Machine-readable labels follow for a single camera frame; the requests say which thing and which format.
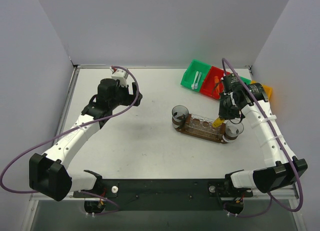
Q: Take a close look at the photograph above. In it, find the yellow toothpaste tube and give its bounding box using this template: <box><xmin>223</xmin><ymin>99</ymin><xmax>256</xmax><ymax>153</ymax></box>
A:
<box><xmin>212</xmin><ymin>117</ymin><xmax>225</xmax><ymax>128</ymax></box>

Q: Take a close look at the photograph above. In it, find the clear glass cup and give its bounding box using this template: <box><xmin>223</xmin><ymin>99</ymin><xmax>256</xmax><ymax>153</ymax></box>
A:
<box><xmin>222</xmin><ymin>120</ymin><xmax>244</xmax><ymax>143</ymax></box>

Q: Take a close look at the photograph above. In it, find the orange toothpaste tube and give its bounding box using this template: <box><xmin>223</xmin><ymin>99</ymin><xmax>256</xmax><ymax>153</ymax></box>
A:
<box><xmin>212</xmin><ymin>76</ymin><xmax>221</xmax><ymax>95</ymax></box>

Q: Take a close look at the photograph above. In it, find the clear acrylic toothbrush rack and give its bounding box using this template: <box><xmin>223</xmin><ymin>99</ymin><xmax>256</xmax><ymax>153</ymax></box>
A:
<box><xmin>184</xmin><ymin>113</ymin><xmax>226</xmax><ymax>143</ymax></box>

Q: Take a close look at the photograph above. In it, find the grey glass cup with holder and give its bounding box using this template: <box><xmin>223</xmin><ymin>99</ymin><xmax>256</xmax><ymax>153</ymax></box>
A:
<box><xmin>171</xmin><ymin>105</ymin><xmax>189</xmax><ymax>129</ymax></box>

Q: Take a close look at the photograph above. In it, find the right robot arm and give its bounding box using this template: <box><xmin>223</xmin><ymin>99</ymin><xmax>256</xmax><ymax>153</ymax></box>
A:
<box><xmin>218</xmin><ymin>74</ymin><xmax>308</xmax><ymax>193</ymax></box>

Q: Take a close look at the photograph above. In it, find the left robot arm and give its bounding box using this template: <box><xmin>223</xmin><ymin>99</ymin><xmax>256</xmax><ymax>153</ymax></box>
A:
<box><xmin>28</xmin><ymin>78</ymin><xmax>143</xmax><ymax>201</ymax></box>

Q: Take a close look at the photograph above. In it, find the light blue toothbrush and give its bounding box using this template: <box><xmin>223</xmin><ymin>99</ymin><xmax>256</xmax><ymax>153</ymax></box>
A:
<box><xmin>194</xmin><ymin>72</ymin><xmax>202</xmax><ymax>89</ymax></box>

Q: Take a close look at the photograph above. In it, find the white toothbrush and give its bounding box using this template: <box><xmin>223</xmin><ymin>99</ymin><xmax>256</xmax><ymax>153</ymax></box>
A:
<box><xmin>191</xmin><ymin>71</ymin><xmax>199</xmax><ymax>90</ymax></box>

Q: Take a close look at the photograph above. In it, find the brown oval wooden tray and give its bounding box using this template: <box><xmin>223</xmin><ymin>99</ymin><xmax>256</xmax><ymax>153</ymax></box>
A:
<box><xmin>171</xmin><ymin>113</ymin><xmax>227</xmax><ymax>144</ymax></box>

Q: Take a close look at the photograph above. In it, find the red bin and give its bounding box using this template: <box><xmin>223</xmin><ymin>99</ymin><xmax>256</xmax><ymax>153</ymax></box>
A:
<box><xmin>199</xmin><ymin>66</ymin><xmax>224</xmax><ymax>100</ymax></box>

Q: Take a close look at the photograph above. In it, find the green bin with cups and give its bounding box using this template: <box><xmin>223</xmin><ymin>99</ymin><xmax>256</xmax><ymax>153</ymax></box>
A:
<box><xmin>240</xmin><ymin>76</ymin><xmax>252</xmax><ymax>85</ymax></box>

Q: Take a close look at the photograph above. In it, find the yellow bin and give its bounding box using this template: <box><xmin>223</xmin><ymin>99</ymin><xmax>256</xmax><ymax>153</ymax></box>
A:
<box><xmin>249</xmin><ymin>80</ymin><xmax>273</xmax><ymax>102</ymax></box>

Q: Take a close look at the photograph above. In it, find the green bin with toothbrushes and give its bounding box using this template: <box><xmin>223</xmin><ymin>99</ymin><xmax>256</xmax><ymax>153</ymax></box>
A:
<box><xmin>180</xmin><ymin>59</ymin><xmax>212</xmax><ymax>93</ymax></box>

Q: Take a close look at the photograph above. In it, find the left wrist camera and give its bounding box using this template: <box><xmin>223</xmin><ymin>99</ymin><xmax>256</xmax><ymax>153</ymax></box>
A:
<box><xmin>111</xmin><ymin>68</ymin><xmax>129</xmax><ymax>85</ymax></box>

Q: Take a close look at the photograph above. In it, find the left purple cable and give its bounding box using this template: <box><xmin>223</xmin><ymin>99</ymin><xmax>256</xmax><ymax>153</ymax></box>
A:
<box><xmin>0</xmin><ymin>65</ymin><xmax>140</xmax><ymax>216</ymax></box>

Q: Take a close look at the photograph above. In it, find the purple cable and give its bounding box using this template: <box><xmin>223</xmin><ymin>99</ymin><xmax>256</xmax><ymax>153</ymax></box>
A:
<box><xmin>221</xmin><ymin>57</ymin><xmax>305</xmax><ymax>218</ymax></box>
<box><xmin>0</xmin><ymin>65</ymin><xmax>140</xmax><ymax>216</ymax></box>

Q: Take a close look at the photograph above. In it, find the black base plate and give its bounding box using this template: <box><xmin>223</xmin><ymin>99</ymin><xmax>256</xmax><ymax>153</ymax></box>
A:
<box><xmin>89</xmin><ymin>178</ymin><xmax>253</xmax><ymax>211</ymax></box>

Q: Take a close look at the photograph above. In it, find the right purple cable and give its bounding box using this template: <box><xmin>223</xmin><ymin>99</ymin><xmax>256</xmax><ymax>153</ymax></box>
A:
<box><xmin>221</xmin><ymin>57</ymin><xmax>305</xmax><ymax>218</ymax></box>

